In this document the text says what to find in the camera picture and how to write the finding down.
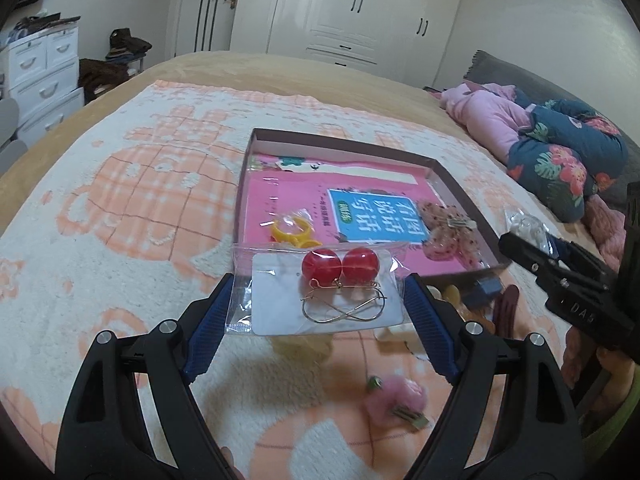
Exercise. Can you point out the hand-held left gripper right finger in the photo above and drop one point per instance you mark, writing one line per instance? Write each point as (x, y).
(427, 315)

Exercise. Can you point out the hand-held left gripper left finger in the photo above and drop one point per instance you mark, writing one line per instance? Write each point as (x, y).
(212, 320)

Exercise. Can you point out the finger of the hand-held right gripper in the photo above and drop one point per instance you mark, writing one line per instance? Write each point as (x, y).
(520, 252)
(580, 260)

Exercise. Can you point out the clear bead packet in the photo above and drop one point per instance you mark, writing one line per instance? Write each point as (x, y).
(525, 225)

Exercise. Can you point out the small blue box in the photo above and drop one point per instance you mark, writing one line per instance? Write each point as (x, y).
(484, 290)

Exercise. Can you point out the maroon claw hair clip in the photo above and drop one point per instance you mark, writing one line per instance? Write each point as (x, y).
(506, 307)

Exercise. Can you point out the red ball earrings packet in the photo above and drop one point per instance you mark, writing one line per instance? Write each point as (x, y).
(280, 305)

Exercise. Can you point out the brown cardboard box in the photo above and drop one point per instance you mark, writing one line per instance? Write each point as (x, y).
(350, 152)

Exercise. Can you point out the person's right forearm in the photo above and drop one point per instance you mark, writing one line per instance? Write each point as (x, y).
(627, 410)

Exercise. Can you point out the person's right hand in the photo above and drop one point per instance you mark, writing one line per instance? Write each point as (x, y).
(620, 367)

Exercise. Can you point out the pink knitted cloth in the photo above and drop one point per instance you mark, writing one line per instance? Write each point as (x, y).
(607, 230)

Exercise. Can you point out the pink dotted bow hair clip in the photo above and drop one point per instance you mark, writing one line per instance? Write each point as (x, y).
(445, 240)

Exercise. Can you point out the pink fluffy hair clip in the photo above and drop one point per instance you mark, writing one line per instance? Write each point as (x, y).
(392, 397)

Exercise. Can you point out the blue floral quilt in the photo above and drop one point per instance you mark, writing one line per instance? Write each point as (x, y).
(565, 155)

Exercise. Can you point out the orange and white patterned blanket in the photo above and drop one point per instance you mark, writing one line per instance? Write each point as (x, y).
(125, 220)

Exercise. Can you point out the pink padded clothing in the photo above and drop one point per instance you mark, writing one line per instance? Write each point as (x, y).
(487, 115)

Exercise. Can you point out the pink book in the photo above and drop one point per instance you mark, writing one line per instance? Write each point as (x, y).
(295, 195)

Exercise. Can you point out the brown cloth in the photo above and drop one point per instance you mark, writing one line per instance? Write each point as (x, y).
(102, 77)

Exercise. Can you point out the tan bedspread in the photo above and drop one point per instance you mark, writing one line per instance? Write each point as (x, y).
(300, 67)

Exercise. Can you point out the dark folded clothes pile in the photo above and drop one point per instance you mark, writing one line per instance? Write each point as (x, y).
(127, 45)

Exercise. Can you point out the white drawer cabinet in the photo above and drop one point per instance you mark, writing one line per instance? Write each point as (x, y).
(45, 75)

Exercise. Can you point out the white door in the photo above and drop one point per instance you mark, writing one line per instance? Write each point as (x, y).
(232, 20)

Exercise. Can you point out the white wardrobe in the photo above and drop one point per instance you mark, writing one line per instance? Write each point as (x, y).
(350, 0)

